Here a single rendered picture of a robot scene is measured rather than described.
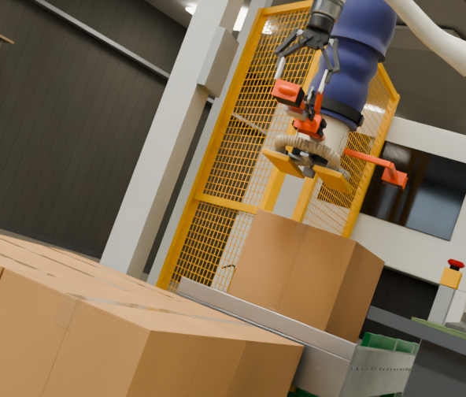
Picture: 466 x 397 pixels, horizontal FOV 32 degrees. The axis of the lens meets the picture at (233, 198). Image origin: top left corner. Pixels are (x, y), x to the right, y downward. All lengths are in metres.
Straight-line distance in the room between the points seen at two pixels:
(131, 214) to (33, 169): 8.13
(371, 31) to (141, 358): 1.64
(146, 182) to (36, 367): 2.24
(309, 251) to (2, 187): 9.14
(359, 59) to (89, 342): 1.57
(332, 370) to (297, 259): 0.43
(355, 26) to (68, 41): 9.37
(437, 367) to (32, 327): 1.18
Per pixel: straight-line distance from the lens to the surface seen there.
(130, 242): 3.95
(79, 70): 12.25
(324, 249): 2.98
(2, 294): 1.90
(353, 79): 2.92
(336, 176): 2.75
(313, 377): 2.88
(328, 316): 2.95
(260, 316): 2.94
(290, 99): 2.34
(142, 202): 3.96
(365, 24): 2.95
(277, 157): 2.80
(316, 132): 2.67
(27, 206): 12.13
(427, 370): 2.47
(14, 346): 1.87
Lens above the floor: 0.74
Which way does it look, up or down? 4 degrees up
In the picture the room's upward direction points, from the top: 20 degrees clockwise
